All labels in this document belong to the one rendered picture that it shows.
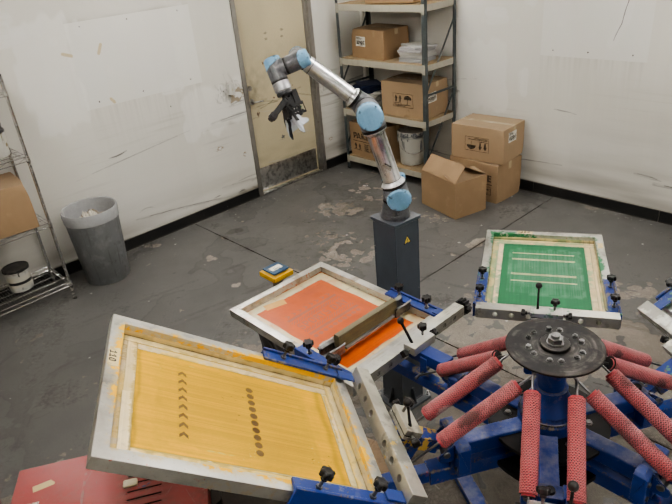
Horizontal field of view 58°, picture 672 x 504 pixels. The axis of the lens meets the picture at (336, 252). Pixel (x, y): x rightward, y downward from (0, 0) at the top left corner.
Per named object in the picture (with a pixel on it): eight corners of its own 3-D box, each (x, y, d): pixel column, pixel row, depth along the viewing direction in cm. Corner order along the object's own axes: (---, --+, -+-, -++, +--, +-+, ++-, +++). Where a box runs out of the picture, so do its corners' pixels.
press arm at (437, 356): (408, 356, 240) (408, 346, 238) (418, 349, 243) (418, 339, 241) (444, 375, 228) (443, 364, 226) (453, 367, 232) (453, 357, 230)
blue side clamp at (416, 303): (385, 304, 285) (384, 291, 281) (392, 299, 287) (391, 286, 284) (435, 327, 265) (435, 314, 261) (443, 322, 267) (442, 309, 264)
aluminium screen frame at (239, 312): (230, 316, 284) (229, 309, 283) (321, 267, 318) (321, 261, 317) (348, 389, 232) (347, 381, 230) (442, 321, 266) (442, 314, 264)
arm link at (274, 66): (278, 52, 255) (260, 60, 256) (288, 76, 256) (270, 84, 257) (281, 55, 263) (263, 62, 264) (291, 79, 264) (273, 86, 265)
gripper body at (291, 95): (307, 112, 261) (297, 86, 260) (290, 118, 258) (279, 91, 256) (301, 117, 268) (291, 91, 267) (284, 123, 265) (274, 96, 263)
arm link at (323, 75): (382, 101, 287) (297, 37, 272) (385, 107, 277) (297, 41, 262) (367, 120, 291) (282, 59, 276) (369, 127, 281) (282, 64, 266)
